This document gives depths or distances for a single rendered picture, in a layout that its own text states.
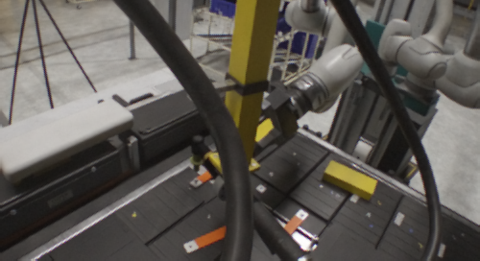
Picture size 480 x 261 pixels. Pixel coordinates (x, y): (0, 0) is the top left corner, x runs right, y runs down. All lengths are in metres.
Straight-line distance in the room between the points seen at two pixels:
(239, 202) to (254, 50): 0.27
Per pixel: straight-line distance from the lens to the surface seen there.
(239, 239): 0.32
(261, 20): 0.50
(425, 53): 1.14
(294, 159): 1.05
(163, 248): 0.78
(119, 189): 0.93
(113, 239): 0.80
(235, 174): 0.33
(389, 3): 1.74
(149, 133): 0.93
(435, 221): 0.78
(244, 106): 0.56
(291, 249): 0.61
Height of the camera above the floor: 1.66
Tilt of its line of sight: 35 degrees down
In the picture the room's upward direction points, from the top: 9 degrees clockwise
